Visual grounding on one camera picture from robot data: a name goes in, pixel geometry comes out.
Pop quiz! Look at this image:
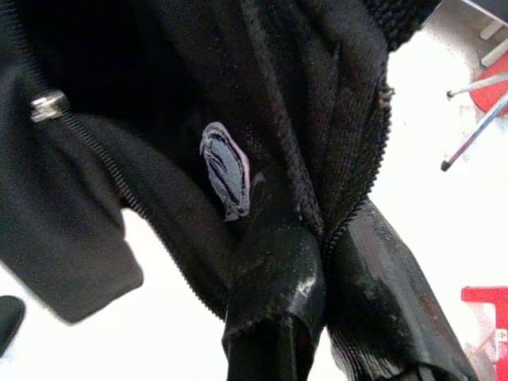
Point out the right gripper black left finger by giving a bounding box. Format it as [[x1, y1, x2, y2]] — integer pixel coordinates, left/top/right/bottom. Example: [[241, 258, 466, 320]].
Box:
[[221, 213, 329, 381]]

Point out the black jacket with red trim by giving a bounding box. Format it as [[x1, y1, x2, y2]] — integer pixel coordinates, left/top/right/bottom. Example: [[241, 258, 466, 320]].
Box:
[[0, 0, 444, 381]]

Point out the red plastic stool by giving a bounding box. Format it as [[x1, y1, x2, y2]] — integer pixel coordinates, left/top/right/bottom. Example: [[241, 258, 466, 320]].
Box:
[[461, 285, 508, 360]]

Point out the silver metal clothes rack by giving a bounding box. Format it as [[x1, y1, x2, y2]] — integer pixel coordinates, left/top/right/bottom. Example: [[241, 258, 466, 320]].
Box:
[[440, 71, 508, 172]]

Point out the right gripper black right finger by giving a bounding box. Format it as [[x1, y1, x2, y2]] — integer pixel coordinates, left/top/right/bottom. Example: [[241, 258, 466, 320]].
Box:
[[327, 198, 481, 381]]

